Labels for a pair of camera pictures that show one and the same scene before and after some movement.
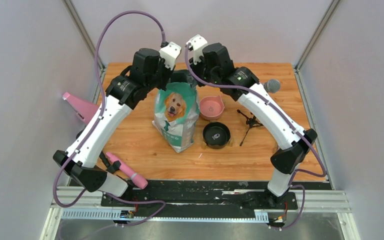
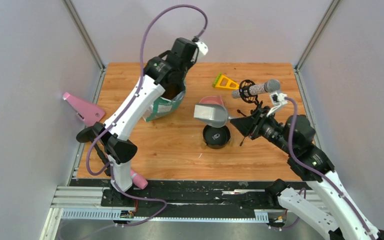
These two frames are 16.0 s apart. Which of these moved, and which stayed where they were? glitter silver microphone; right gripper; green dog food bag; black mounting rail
Moved: right gripper; green dog food bag
Stayed: glitter silver microphone; black mounting rail
